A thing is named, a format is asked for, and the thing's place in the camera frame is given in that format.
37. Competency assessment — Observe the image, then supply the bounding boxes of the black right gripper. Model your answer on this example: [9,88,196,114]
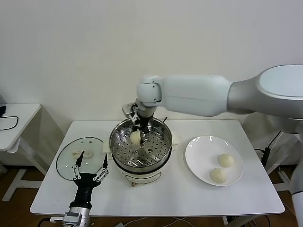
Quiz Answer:
[130,111,151,146]

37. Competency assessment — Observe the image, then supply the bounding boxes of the round glass pot lid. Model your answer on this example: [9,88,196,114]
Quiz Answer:
[55,136,107,182]

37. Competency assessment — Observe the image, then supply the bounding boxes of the thin black looped cable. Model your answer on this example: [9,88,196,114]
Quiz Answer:
[0,115,19,131]

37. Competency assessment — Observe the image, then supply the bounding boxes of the stainless steel steamer pot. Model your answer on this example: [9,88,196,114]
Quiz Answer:
[108,115,173,168]

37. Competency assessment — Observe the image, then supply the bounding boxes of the white round plate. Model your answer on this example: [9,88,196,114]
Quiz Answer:
[185,135,244,187]

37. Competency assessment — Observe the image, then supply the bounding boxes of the black power adapter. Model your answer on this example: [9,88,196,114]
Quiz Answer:
[260,147,271,170]

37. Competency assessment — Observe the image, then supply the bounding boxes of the white side table with cable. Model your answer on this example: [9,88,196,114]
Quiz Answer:
[0,103,48,202]

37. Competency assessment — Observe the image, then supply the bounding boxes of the thick white charger cable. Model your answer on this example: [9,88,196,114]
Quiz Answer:
[267,131,284,152]

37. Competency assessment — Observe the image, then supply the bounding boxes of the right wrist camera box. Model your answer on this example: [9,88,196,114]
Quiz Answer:
[121,102,141,117]

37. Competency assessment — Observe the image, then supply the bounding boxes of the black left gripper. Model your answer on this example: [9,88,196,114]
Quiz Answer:
[70,150,110,209]

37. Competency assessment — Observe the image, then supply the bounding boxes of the white steamed baozi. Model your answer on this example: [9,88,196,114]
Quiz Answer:
[209,167,227,183]
[130,131,142,145]
[218,153,235,168]

